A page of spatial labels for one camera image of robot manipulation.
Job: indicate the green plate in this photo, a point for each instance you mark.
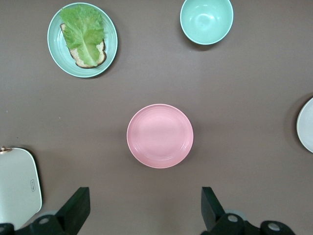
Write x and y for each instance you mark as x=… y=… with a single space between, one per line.
x=55 y=47

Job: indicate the beige plate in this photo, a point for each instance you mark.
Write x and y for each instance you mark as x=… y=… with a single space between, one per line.
x=306 y=124

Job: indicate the green bowl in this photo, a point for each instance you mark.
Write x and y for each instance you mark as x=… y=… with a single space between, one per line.
x=206 y=22

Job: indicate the cream toaster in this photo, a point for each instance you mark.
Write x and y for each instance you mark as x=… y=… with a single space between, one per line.
x=17 y=186

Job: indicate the pink plate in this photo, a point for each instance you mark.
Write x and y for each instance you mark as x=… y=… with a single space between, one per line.
x=159 y=135

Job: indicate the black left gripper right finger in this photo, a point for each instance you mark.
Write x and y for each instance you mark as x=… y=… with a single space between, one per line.
x=215 y=215

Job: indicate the green lettuce leaf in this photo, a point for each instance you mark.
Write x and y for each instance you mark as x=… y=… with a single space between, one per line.
x=83 y=31

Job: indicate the brown table cover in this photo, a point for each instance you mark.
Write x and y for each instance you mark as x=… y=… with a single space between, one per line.
x=232 y=98

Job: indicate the bread slice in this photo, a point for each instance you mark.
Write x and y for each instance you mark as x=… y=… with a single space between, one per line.
x=101 y=55

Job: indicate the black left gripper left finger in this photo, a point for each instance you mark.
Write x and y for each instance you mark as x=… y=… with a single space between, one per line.
x=73 y=213

